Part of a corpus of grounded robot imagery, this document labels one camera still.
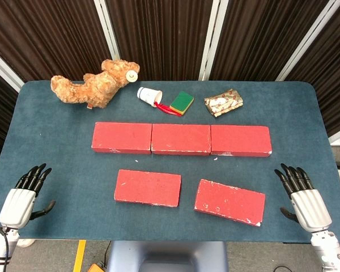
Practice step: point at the white paper cup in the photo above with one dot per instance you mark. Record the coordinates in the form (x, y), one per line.
(148, 95)

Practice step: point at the orange floor object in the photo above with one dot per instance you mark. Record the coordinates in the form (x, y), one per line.
(97, 268)

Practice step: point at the brown ribbed partition panel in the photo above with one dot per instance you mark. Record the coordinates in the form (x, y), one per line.
(45, 34)
(0, 113)
(334, 85)
(161, 37)
(260, 37)

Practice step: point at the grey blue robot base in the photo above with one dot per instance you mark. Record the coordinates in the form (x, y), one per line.
(167, 255)

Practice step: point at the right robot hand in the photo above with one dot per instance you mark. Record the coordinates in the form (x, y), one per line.
(311, 207)

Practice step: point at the gold wrapped snack packet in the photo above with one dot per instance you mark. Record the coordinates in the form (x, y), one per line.
(224, 102)

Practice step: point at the brown teddy bear plush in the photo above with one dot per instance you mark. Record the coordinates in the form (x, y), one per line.
(88, 88)

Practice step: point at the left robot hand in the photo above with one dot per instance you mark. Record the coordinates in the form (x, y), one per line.
(15, 204)

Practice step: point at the green yellow sponge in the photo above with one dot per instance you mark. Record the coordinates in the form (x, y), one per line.
(182, 101)

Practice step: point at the red foam brick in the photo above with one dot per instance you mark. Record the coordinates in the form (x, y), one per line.
(180, 139)
(147, 187)
(241, 140)
(229, 201)
(122, 137)

